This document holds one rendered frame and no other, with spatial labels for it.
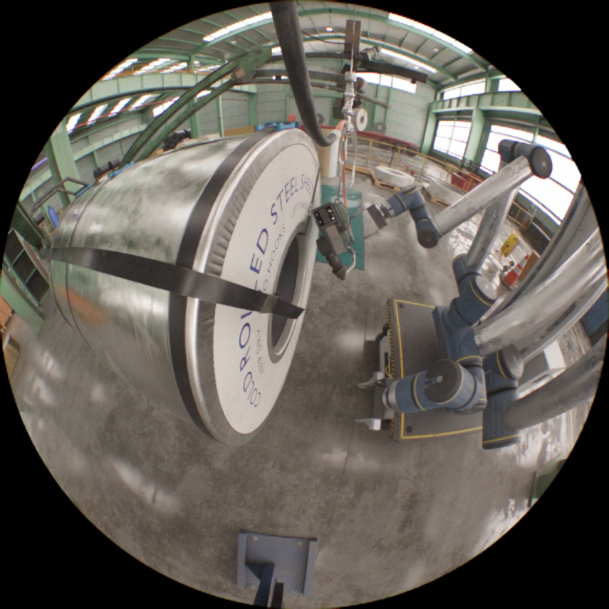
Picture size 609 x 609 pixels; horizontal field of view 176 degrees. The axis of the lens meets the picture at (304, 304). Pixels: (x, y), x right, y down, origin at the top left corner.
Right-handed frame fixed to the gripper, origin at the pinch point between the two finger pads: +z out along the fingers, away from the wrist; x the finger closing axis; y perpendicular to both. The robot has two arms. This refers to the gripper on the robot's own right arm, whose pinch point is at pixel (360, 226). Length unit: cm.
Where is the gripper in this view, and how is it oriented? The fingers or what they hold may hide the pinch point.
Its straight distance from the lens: 109.8
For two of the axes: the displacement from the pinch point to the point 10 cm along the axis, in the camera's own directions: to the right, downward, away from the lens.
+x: -5.7, -8.0, -2.0
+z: -7.8, 4.4, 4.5
